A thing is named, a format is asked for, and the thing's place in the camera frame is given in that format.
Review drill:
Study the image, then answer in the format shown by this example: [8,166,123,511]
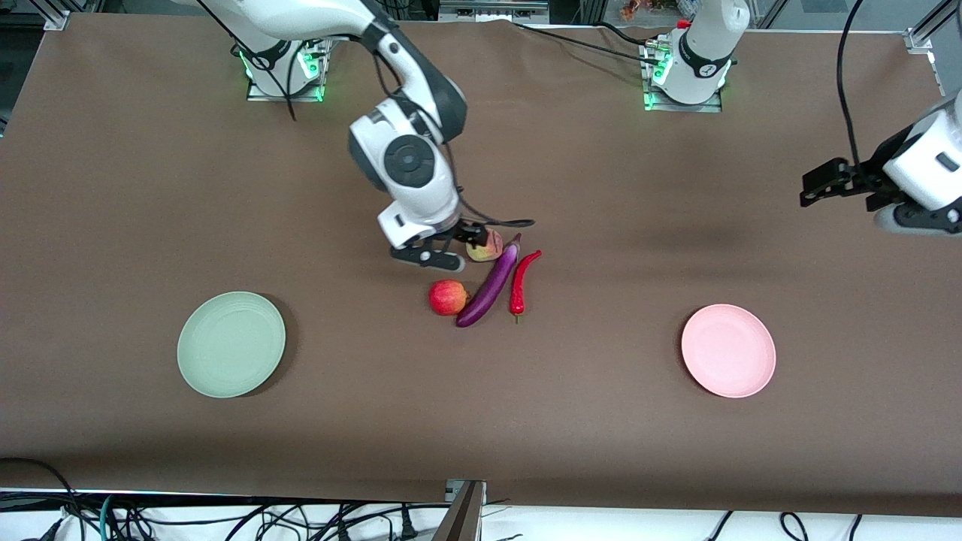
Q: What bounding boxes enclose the aluminium frame profile with bracket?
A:
[904,0,962,102]

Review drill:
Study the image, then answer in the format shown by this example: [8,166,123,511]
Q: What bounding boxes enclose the pale green round plate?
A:
[177,291,287,399]

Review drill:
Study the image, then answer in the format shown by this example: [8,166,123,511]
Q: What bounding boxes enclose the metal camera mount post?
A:
[432,479,488,541]

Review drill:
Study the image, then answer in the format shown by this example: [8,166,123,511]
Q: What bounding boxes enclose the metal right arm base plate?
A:
[247,41,325,102]

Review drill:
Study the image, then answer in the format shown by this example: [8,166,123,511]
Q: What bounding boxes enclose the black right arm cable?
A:
[197,0,536,230]

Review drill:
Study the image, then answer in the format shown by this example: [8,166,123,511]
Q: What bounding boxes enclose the colourful background item pile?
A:
[620,0,681,22]

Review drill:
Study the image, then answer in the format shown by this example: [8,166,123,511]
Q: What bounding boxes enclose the short black table cable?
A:
[597,21,651,47]

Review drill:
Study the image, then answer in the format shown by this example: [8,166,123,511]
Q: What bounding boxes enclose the long purple eggplant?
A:
[455,233,523,328]

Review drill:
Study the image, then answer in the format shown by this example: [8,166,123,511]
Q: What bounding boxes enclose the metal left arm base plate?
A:
[643,41,724,113]

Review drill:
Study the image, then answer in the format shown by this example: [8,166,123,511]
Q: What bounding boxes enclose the pink round plate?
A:
[681,304,776,399]

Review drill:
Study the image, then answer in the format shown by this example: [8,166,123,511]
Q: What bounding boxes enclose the black looping floor cable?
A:
[0,457,85,541]

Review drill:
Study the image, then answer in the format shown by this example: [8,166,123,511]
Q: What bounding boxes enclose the yellow-pink peach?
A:
[466,229,504,263]

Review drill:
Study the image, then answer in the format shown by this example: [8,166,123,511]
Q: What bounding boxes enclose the aluminium frame corner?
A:
[30,0,72,31]

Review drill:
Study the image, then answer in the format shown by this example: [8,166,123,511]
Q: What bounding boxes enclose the red chili pepper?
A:
[509,249,543,325]

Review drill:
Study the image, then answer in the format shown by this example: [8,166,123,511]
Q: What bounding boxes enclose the brown table cloth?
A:
[0,11,962,517]

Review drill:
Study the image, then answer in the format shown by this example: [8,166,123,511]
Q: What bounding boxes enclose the red apple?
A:
[428,280,468,316]

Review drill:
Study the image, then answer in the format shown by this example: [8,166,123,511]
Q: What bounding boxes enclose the grey metal background rail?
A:
[438,0,549,23]

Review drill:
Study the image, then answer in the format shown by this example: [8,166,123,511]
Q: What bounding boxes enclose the long black table cable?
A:
[511,21,662,65]

